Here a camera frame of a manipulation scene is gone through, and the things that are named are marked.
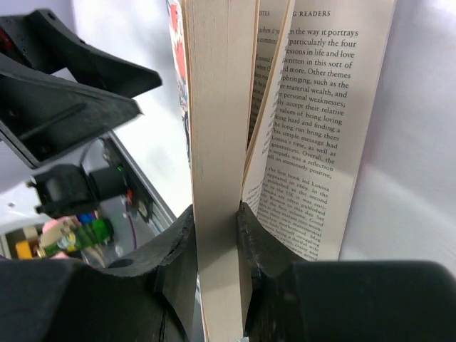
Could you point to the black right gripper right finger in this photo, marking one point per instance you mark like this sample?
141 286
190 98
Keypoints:
292 299

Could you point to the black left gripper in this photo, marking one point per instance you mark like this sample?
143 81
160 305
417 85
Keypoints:
45 117

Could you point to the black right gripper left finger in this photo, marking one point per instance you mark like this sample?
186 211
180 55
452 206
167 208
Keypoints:
148 295

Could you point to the Little Women floral book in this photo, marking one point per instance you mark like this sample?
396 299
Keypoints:
276 97

